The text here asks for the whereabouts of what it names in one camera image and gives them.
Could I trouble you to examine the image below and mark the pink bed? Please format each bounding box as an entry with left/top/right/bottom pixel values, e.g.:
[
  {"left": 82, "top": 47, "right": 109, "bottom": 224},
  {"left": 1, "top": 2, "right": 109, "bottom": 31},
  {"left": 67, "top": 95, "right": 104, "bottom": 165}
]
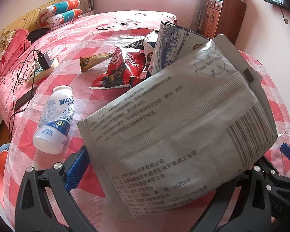
[{"left": 0, "top": 12, "right": 179, "bottom": 136}]

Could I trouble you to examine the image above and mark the white cable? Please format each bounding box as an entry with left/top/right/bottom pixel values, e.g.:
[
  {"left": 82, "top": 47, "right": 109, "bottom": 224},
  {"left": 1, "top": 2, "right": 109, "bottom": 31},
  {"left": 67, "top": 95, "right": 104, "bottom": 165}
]
[{"left": 0, "top": 60, "right": 37, "bottom": 89}]

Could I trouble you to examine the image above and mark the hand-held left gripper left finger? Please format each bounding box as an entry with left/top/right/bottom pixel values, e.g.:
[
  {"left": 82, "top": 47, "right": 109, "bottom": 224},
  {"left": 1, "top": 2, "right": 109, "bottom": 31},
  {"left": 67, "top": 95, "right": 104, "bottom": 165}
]
[{"left": 14, "top": 145, "right": 97, "bottom": 232}]

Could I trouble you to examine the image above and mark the black cloth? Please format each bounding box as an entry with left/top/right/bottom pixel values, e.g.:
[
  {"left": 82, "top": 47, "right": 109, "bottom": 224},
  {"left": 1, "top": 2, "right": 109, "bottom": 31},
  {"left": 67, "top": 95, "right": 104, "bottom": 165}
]
[{"left": 26, "top": 28, "right": 50, "bottom": 41}]

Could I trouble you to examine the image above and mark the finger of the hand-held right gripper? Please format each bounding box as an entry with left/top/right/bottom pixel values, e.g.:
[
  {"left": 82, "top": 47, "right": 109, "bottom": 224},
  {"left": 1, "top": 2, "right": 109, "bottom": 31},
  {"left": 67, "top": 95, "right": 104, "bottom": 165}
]
[{"left": 261, "top": 142, "right": 290, "bottom": 192}]

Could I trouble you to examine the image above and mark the blue white milk carton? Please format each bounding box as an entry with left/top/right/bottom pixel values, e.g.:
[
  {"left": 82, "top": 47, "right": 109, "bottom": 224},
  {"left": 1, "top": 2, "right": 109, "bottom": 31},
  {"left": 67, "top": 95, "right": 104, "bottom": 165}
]
[{"left": 152, "top": 20, "right": 212, "bottom": 75}]

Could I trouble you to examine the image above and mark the white plastic drink bottle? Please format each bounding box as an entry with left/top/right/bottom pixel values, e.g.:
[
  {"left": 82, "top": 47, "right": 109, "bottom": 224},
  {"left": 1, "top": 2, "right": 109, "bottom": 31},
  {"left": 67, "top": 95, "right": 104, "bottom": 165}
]
[{"left": 32, "top": 86, "right": 75, "bottom": 154}]

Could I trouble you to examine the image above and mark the black white coffee packet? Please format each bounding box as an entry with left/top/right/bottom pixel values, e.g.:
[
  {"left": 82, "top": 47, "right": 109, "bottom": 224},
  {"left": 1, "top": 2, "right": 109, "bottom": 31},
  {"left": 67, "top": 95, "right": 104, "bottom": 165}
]
[{"left": 121, "top": 32, "right": 160, "bottom": 78}]

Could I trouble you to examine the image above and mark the black phone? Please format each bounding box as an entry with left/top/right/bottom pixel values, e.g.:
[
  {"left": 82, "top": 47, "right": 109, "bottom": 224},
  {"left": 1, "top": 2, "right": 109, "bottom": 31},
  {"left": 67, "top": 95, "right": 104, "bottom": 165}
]
[{"left": 14, "top": 86, "right": 39, "bottom": 109}]

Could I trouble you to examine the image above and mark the yellow headboard cover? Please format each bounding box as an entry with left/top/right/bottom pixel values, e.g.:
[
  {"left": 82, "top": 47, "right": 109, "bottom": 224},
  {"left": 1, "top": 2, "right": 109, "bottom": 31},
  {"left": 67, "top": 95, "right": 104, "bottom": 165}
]
[{"left": 0, "top": 0, "right": 62, "bottom": 46}]

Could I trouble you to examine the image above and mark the red snack wrapper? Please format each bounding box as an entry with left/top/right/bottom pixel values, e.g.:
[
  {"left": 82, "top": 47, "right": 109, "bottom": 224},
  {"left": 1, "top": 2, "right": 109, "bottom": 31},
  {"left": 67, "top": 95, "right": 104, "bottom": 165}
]
[{"left": 89, "top": 47, "right": 155, "bottom": 90}]

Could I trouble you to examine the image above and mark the red white checkered plastic sheet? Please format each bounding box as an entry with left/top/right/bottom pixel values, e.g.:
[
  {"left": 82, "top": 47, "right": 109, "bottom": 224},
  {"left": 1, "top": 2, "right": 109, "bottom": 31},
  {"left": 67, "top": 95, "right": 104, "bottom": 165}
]
[{"left": 5, "top": 26, "right": 290, "bottom": 232}]

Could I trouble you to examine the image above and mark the folded pink blanket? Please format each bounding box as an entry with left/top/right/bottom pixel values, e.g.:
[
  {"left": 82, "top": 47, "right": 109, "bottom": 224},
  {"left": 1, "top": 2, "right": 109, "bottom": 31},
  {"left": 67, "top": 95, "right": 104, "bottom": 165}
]
[{"left": 0, "top": 28, "right": 32, "bottom": 78}]

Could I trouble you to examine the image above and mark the grey wet wipes packet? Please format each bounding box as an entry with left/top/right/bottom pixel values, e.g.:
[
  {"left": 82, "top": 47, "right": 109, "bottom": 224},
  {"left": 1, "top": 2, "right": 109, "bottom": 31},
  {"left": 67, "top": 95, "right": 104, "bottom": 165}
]
[{"left": 76, "top": 35, "right": 278, "bottom": 221}]

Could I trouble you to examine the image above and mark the yellow floral pillow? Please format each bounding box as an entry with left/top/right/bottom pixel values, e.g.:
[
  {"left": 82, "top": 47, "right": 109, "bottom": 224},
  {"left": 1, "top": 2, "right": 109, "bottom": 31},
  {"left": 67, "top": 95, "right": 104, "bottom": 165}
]
[{"left": 0, "top": 29, "right": 17, "bottom": 61}]

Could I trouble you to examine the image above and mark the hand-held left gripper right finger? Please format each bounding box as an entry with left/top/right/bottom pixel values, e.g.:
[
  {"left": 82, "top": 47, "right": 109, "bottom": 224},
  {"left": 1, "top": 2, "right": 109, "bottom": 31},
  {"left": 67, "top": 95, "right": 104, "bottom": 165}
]
[{"left": 188, "top": 165, "right": 273, "bottom": 232}]

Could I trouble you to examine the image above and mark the cream power strip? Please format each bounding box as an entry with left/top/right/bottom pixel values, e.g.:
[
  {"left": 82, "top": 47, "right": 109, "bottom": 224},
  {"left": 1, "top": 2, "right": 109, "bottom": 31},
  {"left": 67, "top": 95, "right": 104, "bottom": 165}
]
[{"left": 28, "top": 57, "right": 60, "bottom": 84}]

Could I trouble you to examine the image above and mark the black charger with cable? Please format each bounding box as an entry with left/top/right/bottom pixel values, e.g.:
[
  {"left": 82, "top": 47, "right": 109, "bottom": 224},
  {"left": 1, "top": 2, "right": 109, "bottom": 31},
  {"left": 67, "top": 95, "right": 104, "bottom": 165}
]
[{"left": 8, "top": 49, "right": 43, "bottom": 141}]

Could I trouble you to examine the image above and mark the brown wooden cabinet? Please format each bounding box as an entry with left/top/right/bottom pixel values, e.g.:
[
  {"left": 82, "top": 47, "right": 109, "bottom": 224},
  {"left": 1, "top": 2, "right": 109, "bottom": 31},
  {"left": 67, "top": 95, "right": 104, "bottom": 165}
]
[{"left": 200, "top": 0, "right": 247, "bottom": 46}]

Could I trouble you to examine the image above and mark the brown coffee stick sachet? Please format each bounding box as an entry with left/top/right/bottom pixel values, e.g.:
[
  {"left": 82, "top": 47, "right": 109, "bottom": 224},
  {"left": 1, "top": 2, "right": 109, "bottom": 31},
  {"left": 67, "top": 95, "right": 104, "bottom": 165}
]
[{"left": 80, "top": 53, "right": 114, "bottom": 73}]

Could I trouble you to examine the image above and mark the black charger plug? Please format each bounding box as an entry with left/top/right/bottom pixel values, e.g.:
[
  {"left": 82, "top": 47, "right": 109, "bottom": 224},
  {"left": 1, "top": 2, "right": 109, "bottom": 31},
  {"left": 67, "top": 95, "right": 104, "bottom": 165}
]
[{"left": 36, "top": 52, "right": 52, "bottom": 71}]

